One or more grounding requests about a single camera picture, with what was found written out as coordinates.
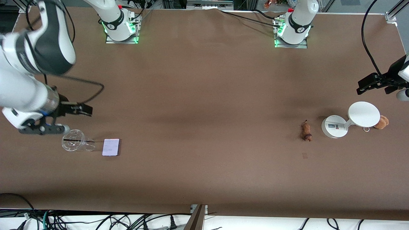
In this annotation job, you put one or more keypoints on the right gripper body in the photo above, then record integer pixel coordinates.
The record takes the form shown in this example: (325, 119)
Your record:
(63, 107)

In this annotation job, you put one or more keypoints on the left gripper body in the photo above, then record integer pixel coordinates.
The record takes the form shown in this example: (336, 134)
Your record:
(393, 75)

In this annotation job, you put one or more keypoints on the pale lavender phone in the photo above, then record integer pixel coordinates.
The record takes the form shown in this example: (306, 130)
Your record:
(111, 147)

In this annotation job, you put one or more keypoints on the brown lion statue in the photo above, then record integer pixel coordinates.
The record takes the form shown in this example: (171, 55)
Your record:
(306, 130)

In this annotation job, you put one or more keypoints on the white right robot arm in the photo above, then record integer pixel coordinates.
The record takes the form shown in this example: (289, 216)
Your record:
(19, 92)

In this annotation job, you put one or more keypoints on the thin black straw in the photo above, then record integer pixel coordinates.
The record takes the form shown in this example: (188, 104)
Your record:
(73, 140)

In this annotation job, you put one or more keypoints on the clear plastic cup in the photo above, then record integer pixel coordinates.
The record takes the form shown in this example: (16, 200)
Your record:
(75, 143)

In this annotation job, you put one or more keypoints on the small orange figurine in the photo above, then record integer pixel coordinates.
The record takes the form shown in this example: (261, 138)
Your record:
(270, 3)

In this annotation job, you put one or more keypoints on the dark angled support beam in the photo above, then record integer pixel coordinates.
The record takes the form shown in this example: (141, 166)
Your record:
(195, 220)

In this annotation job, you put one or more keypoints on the aluminium frame profile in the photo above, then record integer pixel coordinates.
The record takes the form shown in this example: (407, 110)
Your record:
(392, 16)
(25, 7)

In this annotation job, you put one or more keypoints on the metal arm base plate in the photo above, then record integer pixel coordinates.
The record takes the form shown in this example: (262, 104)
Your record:
(110, 41)
(300, 46)

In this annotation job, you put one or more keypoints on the small white table bracket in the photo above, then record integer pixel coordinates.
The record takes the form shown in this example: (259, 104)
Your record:
(193, 208)

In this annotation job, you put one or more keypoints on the grey metal frame bar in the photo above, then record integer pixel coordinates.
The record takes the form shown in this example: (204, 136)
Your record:
(209, 3)

